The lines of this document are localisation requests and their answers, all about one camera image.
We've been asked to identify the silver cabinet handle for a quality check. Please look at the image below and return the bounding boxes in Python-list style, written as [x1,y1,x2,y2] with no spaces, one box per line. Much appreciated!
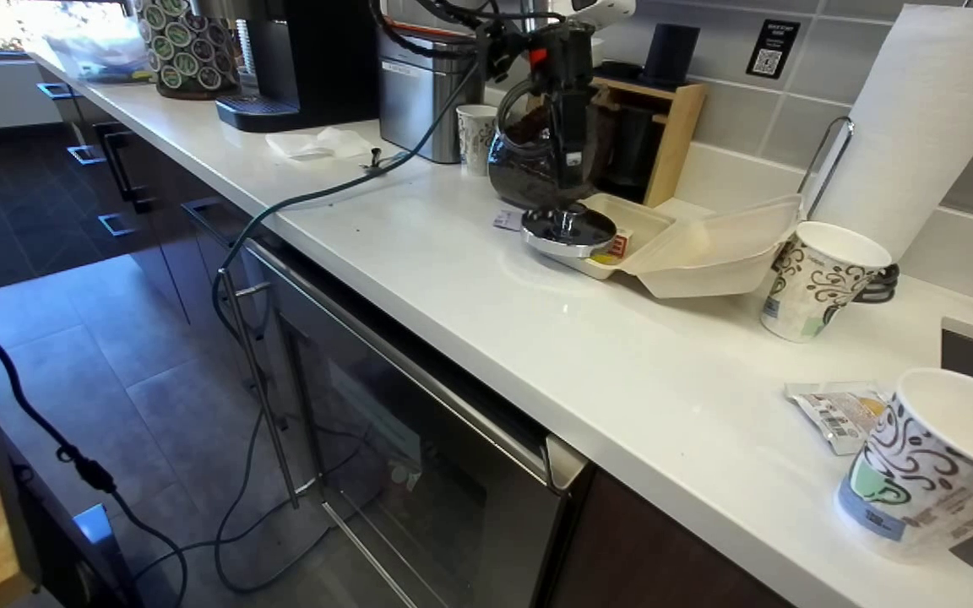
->
[65,137,107,168]
[93,206,142,243]
[35,78,78,103]

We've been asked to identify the clear plastic bag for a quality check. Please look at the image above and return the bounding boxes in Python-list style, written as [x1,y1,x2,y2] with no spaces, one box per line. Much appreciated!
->
[37,0,158,83]

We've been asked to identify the clear snack packet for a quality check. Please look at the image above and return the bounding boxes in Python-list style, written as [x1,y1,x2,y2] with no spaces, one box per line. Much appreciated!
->
[782,377,898,459]

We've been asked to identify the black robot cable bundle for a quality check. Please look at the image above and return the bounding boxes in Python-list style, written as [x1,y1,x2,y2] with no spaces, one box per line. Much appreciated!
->
[367,0,538,63]

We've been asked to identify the small flat sachet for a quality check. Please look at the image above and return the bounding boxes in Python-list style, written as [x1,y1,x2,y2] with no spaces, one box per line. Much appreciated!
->
[491,206,529,236]

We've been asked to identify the dark green cable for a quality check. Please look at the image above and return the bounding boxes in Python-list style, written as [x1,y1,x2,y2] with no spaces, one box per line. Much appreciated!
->
[205,48,491,597]

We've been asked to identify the small white paper cup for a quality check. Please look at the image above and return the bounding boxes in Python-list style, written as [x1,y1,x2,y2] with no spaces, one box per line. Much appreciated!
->
[452,100,500,176]

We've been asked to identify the black cabinet handle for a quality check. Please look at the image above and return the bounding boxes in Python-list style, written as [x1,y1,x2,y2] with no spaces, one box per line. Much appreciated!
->
[93,122,158,217]

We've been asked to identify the wooden rack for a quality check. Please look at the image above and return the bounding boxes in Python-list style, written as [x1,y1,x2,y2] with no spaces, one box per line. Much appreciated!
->
[587,67,711,209]

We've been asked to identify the under-counter glass door fridge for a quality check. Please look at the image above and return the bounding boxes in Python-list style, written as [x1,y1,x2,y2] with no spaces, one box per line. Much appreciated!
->
[241,236,596,608]

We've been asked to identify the white paper towel roll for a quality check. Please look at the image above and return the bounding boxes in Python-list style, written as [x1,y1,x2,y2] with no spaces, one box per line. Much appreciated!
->
[812,2,973,262]

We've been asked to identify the dark jar in rack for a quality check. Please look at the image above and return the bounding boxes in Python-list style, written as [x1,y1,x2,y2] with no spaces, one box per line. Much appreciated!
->
[597,103,666,206]

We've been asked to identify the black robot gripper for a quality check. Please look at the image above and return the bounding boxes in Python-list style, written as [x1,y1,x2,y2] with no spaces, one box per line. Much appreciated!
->
[518,20,600,218]

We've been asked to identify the thick black cable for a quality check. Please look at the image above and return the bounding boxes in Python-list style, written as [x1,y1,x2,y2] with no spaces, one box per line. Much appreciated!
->
[0,298,193,608]

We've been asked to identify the black wall sticker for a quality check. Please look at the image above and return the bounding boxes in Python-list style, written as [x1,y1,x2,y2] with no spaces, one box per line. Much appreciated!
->
[742,16,803,83]

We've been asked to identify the white crumpled napkin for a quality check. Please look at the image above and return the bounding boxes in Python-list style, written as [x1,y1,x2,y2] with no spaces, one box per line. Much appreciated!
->
[265,122,374,164]

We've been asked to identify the shiny round jug lid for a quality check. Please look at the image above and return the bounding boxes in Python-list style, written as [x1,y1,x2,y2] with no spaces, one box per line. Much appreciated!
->
[518,201,623,257]

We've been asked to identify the black coffee machine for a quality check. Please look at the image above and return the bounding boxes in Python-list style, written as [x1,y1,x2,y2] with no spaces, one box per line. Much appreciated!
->
[212,0,384,134]

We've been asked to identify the black box speaker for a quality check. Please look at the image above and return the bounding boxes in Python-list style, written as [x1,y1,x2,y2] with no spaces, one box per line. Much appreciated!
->
[642,20,704,92]

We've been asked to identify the beige foam takeout container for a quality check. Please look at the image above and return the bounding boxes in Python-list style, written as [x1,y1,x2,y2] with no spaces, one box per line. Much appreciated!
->
[575,190,797,305]

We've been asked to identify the metal paper towel holder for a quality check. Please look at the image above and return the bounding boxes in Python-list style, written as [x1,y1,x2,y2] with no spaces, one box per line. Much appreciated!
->
[794,112,858,222]

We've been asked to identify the large patterned paper cup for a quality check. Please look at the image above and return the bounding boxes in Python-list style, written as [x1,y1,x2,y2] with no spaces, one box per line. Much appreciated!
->
[833,363,973,551]

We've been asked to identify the stainless steel canister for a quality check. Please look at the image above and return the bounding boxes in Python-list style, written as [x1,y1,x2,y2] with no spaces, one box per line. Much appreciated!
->
[374,24,491,168]

